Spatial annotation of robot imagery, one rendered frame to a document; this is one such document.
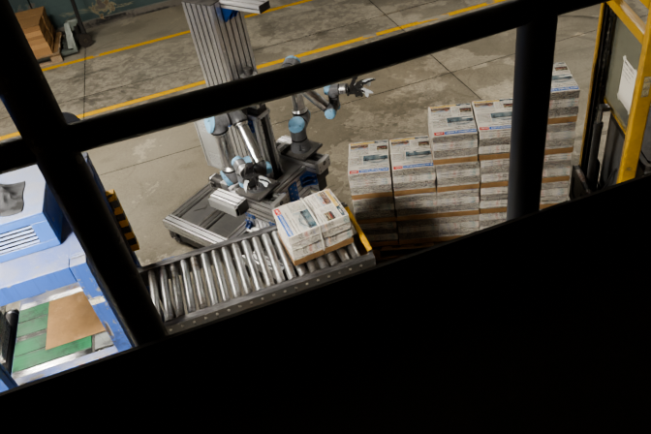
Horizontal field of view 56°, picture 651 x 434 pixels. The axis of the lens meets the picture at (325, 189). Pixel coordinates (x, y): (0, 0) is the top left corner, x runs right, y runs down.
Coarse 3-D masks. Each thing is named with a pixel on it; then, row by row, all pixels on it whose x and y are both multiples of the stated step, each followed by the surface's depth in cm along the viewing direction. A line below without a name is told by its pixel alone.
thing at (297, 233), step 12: (288, 204) 357; (276, 216) 351; (288, 216) 349; (300, 216) 348; (288, 228) 342; (300, 228) 340; (312, 228) 339; (288, 240) 338; (300, 240) 339; (312, 240) 344; (300, 252) 345; (312, 252) 349
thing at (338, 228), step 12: (324, 192) 362; (312, 204) 355; (324, 204) 353; (336, 204) 351; (324, 216) 345; (336, 216) 343; (348, 216) 344; (336, 228) 346; (348, 228) 349; (336, 240) 352
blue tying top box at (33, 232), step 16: (0, 176) 292; (16, 176) 289; (32, 176) 287; (32, 192) 277; (48, 192) 282; (32, 208) 267; (48, 208) 274; (0, 224) 261; (16, 224) 264; (32, 224) 266; (48, 224) 269; (0, 240) 266; (16, 240) 269; (32, 240) 272; (48, 240) 273; (0, 256) 270; (16, 256) 273
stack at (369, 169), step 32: (352, 160) 419; (384, 160) 413; (416, 160) 407; (352, 192) 416; (448, 192) 413; (480, 192) 412; (384, 224) 434; (416, 224) 432; (448, 224) 430; (480, 224) 429; (384, 256) 455
